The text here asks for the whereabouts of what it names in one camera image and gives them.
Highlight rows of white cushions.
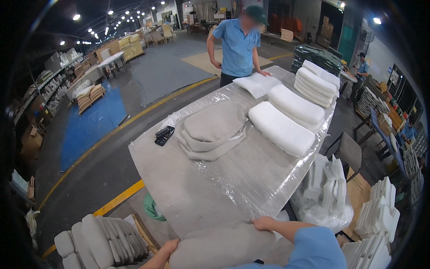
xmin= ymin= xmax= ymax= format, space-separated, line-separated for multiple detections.
xmin=402 ymin=129 xmax=428 ymax=205

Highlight white foam cushion insert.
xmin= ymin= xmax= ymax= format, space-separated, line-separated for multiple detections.
xmin=248 ymin=101 xmax=316 ymax=157
xmin=268 ymin=84 xmax=326 ymax=133

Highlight stacks of white foam pads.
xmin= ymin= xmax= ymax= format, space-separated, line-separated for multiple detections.
xmin=341 ymin=176 xmax=401 ymax=269

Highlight person's left hand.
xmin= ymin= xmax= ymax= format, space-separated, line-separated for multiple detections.
xmin=156 ymin=238 xmax=181 ymax=267

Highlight white folding table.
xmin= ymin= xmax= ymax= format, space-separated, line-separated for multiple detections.
xmin=97 ymin=51 xmax=128 ymax=78

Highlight person's body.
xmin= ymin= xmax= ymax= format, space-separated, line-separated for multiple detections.
xmin=222 ymin=226 xmax=347 ymax=269

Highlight stack of white cushion inserts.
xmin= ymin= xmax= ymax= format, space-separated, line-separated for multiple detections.
xmin=294 ymin=60 xmax=341 ymax=108

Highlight metal storage shelf rack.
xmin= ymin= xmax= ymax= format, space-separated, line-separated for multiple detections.
xmin=13 ymin=48 xmax=84 ymax=126

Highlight pile of grey cushion covers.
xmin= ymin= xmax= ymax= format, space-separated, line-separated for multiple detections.
xmin=174 ymin=101 xmax=249 ymax=161

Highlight stacks of yellow foam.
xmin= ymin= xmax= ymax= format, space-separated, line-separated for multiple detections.
xmin=118 ymin=33 xmax=146 ymax=62

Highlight green plastic bag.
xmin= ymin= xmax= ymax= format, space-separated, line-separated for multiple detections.
xmin=143 ymin=192 xmax=167 ymax=222

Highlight pallet of beige cushions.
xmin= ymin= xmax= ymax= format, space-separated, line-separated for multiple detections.
xmin=75 ymin=83 xmax=107 ymax=115

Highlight black staple gun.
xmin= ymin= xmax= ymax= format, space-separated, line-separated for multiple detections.
xmin=155 ymin=125 xmax=175 ymax=147

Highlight brown cardboard sheet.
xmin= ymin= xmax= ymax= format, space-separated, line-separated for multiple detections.
xmin=337 ymin=167 xmax=372 ymax=243

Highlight brown cardboard box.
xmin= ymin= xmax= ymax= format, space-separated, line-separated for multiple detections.
xmin=21 ymin=125 xmax=44 ymax=158

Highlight blue floor tarp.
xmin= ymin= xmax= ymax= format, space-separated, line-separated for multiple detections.
xmin=60 ymin=80 xmax=128 ymax=173

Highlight stack of grey seat cushions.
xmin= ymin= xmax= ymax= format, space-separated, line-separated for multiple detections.
xmin=54 ymin=214 xmax=151 ymax=269

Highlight blue work table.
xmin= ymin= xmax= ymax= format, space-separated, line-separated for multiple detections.
xmin=353 ymin=108 xmax=409 ymax=175

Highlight flat white pillow insert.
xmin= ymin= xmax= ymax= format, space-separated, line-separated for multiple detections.
xmin=232 ymin=73 xmax=283 ymax=99

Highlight grey upholstered chair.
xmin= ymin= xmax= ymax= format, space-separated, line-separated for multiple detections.
xmin=324 ymin=131 xmax=363 ymax=182

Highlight clear plastic table wrap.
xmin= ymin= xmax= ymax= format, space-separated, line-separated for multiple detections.
xmin=161 ymin=66 xmax=336 ymax=219

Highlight plastic bag of foam pieces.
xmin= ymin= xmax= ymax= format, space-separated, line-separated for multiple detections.
xmin=290 ymin=154 xmax=355 ymax=234

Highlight grey seat cushion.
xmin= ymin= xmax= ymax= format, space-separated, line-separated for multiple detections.
xmin=168 ymin=220 xmax=278 ymax=269

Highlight person's right hand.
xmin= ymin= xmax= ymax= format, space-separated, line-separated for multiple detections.
xmin=251 ymin=216 xmax=280 ymax=233

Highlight wooden pallet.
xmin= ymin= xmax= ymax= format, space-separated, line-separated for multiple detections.
xmin=132 ymin=214 xmax=170 ymax=269

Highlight stack of dark green cushions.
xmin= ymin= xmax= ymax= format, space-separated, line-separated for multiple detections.
xmin=290 ymin=44 xmax=343 ymax=77

